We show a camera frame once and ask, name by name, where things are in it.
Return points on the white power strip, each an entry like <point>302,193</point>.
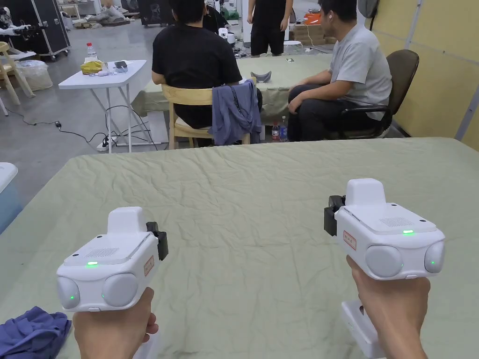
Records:
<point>106,144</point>

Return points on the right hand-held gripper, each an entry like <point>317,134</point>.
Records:
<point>389,232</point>

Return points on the person's right hand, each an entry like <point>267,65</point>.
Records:
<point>396,310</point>

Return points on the stack of cartons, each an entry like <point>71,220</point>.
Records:
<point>314,35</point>

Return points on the clear plastic bag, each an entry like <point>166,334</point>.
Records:
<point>35,76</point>

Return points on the blue-grey garment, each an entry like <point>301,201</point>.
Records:
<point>232,112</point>

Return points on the red label plastic bottle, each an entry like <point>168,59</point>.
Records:
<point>275,132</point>

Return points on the person's left hand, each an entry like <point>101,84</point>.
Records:
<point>108,333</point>

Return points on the black flight case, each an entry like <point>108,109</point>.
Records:
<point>52,30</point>
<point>153,13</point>

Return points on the blue label plastic bottle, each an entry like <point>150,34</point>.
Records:
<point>284,131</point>

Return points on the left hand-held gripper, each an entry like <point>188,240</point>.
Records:
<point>112,258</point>

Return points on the white robot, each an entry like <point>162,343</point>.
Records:
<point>11,30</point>

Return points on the bed with pale green sheet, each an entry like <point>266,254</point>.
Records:
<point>277,71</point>
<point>239,209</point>

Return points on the dark blue shirt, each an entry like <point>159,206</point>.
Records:
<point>33,333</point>

